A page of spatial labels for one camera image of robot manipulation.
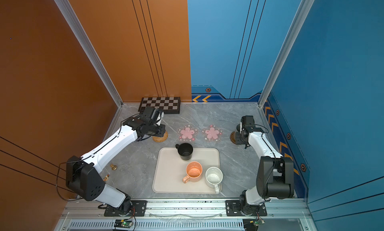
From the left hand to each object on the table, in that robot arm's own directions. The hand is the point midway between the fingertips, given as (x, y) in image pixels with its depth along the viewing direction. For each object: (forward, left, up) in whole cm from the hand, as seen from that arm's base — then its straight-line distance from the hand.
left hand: (163, 128), depth 85 cm
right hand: (0, -47, -9) cm, 47 cm away
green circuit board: (-43, +16, -18) cm, 49 cm away
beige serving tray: (-17, -3, -19) cm, 26 cm away
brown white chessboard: (+32, +3, -13) cm, 35 cm away
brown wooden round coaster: (+4, -43, -15) cm, 46 cm away
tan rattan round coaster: (+3, +5, -17) cm, 18 cm away
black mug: (-9, -12, -10) cm, 18 cm away
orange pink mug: (-18, -18, -16) cm, 30 cm away
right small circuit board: (-43, -46, -17) cm, 65 cm away
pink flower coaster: (+8, -13, -17) cm, 22 cm away
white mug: (-22, -29, -15) cm, 39 cm away
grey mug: (+3, -44, -2) cm, 44 cm away
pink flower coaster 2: (+8, -30, -16) cm, 35 cm away
